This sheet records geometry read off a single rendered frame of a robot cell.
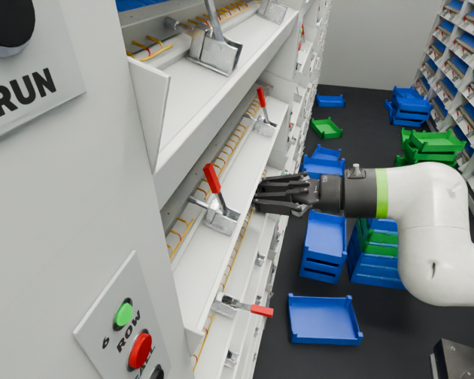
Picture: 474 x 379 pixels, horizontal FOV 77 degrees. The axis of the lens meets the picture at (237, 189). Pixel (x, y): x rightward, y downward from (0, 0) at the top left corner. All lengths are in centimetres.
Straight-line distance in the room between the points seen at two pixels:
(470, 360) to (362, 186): 88
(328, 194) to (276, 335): 105
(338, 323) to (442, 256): 112
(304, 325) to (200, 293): 126
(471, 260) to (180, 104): 47
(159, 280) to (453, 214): 47
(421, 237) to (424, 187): 8
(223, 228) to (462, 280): 35
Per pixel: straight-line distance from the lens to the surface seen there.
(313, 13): 142
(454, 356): 131
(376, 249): 158
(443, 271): 54
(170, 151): 17
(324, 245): 167
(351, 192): 56
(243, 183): 46
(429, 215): 55
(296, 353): 151
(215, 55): 27
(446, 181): 57
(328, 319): 161
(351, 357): 156
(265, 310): 51
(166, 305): 21
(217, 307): 53
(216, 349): 51
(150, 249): 16
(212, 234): 37
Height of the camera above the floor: 136
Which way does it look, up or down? 38 degrees down
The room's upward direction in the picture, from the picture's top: straight up
